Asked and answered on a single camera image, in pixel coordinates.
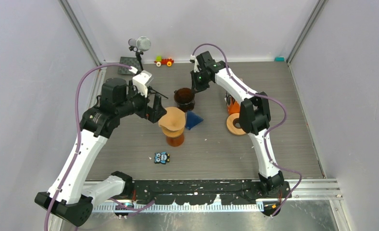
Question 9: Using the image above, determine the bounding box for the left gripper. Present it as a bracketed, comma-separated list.
[116, 80, 166, 122]

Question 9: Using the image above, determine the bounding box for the brown paper coffee filter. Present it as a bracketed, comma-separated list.
[158, 107, 186, 131]

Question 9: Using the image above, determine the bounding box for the wooden ring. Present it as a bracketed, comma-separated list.
[161, 127, 186, 139]

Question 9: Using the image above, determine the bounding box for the amber glass carafe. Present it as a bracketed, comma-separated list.
[166, 134, 185, 147]

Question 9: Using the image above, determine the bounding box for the blue plastic dripper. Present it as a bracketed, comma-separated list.
[185, 111, 204, 130]

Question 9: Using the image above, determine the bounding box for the orange coffee filter box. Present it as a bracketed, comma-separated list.
[225, 92, 240, 115]

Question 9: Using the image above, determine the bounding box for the wooden ring stand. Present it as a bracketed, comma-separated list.
[226, 113, 246, 136]

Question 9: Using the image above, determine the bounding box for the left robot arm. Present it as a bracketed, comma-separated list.
[35, 74, 166, 227]

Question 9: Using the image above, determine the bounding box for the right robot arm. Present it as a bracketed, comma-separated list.
[190, 51, 284, 198]

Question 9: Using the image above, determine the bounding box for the colourful toy car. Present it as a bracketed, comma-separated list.
[154, 56, 174, 67]

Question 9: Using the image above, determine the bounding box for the blue owl sticker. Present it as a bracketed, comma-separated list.
[154, 152, 170, 164]

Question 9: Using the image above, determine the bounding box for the dark grey studded plate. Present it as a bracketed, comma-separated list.
[118, 56, 142, 76]

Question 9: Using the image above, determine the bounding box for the silver microphone on tripod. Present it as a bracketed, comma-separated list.
[128, 36, 168, 99]

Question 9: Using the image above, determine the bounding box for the teal block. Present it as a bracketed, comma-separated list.
[274, 56, 286, 62]

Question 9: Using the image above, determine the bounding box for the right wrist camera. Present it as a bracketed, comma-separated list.
[189, 54, 199, 73]

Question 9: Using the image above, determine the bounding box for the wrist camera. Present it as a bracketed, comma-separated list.
[132, 70, 153, 97]
[189, 54, 199, 73]

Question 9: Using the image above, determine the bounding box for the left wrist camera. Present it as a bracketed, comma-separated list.
[132, 70, 153, 97]

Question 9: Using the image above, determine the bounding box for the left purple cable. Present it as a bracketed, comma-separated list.
[43, 63, 138, 231]

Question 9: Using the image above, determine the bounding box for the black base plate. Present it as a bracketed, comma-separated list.
[114, 180, 291, 205]

